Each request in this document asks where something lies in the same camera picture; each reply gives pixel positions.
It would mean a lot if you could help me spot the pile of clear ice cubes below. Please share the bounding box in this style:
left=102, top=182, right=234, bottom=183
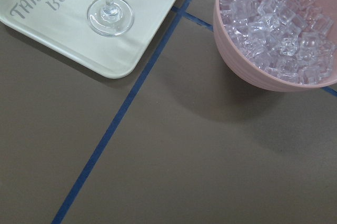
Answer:
left=219, top=0, right=336, bottom=85

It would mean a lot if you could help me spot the clear wine glass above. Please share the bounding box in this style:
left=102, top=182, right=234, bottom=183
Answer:
left=86, top=0, right=134, bottom=37

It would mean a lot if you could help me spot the cream bear print tray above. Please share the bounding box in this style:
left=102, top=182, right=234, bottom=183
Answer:
left=1, top=0, right=176, bottom=79

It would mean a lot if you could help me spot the pink bowl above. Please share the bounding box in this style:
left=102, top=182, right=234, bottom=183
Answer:
left=213, top=0, right=336, bottom=92

